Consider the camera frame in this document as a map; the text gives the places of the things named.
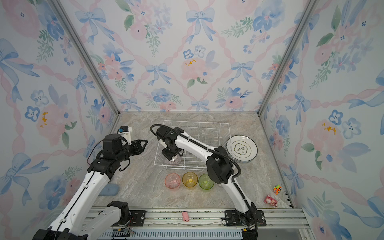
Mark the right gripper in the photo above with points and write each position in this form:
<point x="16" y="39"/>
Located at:
<point x="164" y="152"/>

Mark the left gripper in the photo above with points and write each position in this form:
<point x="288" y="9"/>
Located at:
<point x="137" y="147"/>

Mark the pink plastic cup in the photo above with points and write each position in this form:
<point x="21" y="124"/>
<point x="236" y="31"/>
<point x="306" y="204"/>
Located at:
<point x="172" y="181"/>

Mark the yellow plastic cup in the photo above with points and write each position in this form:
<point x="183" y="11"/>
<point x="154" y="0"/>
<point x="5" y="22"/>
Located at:
<point x="190" y="180"/>

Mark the green plastic cup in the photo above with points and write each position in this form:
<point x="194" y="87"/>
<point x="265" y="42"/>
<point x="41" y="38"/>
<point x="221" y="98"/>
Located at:
<point x="205" y="182"/>

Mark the striped ceramic bowl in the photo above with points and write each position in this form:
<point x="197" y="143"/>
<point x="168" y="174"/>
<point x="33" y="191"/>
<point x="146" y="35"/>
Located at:
<point x="175" y="161"/>

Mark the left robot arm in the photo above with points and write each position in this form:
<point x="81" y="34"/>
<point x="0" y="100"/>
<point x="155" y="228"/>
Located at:
<point x="69" y="225"/>

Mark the pink plush toy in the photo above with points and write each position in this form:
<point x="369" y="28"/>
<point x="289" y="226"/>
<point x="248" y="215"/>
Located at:
<point x="271" y="201"/>

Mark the green orange toy car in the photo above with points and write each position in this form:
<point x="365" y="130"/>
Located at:
<point x="277" y="189"/>

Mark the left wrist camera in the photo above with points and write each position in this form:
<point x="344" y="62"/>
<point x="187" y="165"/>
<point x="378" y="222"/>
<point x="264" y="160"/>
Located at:
<point x="125" y="132"/>

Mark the white wire dish rack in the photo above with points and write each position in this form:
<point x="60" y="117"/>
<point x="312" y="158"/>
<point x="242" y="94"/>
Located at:
<point x="212" y="134"/>

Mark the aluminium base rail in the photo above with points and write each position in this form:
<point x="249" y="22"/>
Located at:
<point x="212" y="224"/>

